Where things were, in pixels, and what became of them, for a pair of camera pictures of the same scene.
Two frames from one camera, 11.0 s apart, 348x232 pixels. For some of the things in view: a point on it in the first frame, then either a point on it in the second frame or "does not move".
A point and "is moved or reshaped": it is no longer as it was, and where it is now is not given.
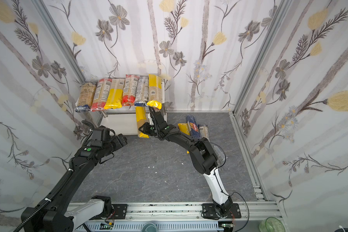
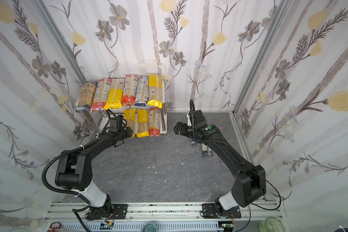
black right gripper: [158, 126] to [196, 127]
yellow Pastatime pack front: [141, 117] does not move
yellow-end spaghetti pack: [114, 100] does not move
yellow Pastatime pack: [183, 127] is moved or reshaped
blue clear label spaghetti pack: [142, 92] does not move
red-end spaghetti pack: [130, 89] does not move
